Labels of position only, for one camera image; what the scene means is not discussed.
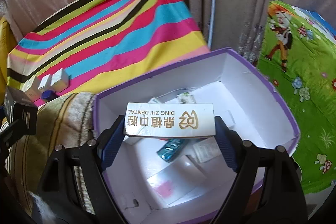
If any black product box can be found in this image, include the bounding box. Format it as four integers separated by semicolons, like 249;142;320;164
4;86;38;135

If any teal toothpaste box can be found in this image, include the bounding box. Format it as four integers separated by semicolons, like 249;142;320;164
157;139;189;162

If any white gold dental box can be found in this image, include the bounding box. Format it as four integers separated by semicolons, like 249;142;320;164
125;103;215;139

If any blue white medicine box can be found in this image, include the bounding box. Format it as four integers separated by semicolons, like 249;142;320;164
177;92;196;104

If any white barcode box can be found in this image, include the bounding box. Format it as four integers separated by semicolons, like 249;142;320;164
22;76;41;102

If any dark blue flat case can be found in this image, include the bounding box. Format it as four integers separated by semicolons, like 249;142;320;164
41;90;59;102

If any small white cube box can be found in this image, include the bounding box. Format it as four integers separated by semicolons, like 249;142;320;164
51;68;70;93

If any paper slip in box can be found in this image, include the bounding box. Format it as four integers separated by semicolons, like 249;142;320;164
193;137;222;163

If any yellow leather sofa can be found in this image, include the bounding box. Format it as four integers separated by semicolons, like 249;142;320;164
0;17;17;105

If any purple white cardboard box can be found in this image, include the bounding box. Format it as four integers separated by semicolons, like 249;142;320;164
93;48;300;223

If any green cartoon bedding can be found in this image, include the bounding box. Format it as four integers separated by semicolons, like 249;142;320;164
257;0;335;194

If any striped colourful cloth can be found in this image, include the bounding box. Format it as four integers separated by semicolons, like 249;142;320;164
7;0;209;94

